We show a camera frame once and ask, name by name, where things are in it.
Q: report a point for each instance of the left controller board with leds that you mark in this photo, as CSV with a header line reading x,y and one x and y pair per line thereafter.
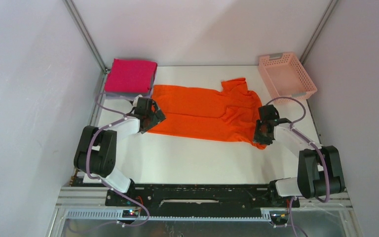
x,y
130,213

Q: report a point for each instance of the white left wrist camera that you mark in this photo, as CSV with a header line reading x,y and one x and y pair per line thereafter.
x,y
136,99

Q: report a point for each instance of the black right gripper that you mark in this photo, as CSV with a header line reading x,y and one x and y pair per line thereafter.
x,y
257,138

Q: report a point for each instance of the aluminium frame rail front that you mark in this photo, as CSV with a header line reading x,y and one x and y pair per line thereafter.
x,y
89,202

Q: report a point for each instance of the aluminium corner post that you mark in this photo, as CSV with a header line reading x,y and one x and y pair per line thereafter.
x,y
79,22
319,29

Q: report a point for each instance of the orange t shirt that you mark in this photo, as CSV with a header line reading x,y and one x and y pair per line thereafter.
x,y
228,115

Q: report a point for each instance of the right controller board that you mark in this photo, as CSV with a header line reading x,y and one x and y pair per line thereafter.
x,y
279,219

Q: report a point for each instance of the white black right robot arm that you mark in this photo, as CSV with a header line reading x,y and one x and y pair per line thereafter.
x,y
319,172

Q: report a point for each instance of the folded magenta t shirt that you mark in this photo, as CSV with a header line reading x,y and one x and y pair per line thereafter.
x,y
134,66

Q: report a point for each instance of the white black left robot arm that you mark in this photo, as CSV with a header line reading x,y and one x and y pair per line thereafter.
x,y
96,151

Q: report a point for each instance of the pink plastic basket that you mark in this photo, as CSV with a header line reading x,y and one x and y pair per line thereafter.
x,y
285,77

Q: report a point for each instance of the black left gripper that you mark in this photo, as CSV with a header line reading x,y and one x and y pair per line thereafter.
x,y
157,117

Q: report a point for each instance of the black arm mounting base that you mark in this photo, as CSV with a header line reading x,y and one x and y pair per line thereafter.
x,y
206,201

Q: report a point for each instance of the right aluminium corner post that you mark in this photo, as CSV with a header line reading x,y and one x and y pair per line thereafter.
x,y
319,29

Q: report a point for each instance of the left aluminium corner post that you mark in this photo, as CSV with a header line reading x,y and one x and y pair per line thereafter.
x,y
79,22

